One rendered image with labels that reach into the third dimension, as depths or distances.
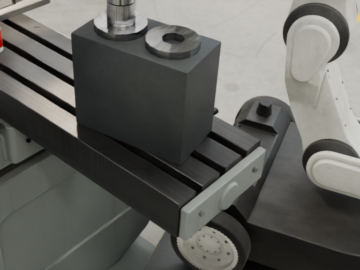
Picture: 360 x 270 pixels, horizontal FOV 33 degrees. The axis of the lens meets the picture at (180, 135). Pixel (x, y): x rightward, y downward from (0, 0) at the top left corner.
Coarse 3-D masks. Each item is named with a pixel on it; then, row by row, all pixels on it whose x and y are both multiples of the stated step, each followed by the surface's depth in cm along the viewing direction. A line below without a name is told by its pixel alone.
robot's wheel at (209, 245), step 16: (208, 224) 146; (224, 224) 145; (240, 224) 148; (176, 240) 154; (192, 240) 154; (208, 240) 152; (224, 240) 150; (240, 240) 146; (192, 256) 157; (208, 256) 155; (224, 256) 153; (240, 256) 148
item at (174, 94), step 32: (96, 32) 100; (128, 32) 99; (160, 32) 99; (192, 32) 100; (96, 64) 101; (128, 64) 98; (160, 64) 94; (192, 64) 95; (96, 96) 105; (128, 96) 102; (160, 96) 98; (192, 96) 98; (96, 128) 110; (128, 128) 106; (160, 128) 102; (192, 128) 103
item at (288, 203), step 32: (256, 128) 176; (288, 128) 181; (288, 160) 169; (256, 192) 156; (288, 192) 159; (320, 192) 160; (256, 224) 149; (288, 224) 150; (320, 224) 150; (352, 224) 151; (256, 256) 155; (288, 256) 151; (320, 256) 147; (352, 256) 144
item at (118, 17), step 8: (112, 0) 97; (120, 0) 97; (128, 0) 97; (112, 8) 98; (120, 8) 98; (128, 8) 98; (112, 16) 99; (120, 16) 99; (128, 16) 99; (112, 24) 100; (120, 24) 99; (128, 24) 100
